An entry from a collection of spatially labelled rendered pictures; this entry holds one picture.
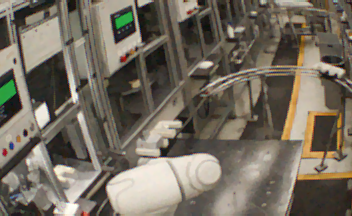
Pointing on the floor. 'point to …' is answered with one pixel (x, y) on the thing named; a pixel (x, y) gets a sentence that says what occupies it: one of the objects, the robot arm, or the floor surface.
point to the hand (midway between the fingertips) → (103, 161)
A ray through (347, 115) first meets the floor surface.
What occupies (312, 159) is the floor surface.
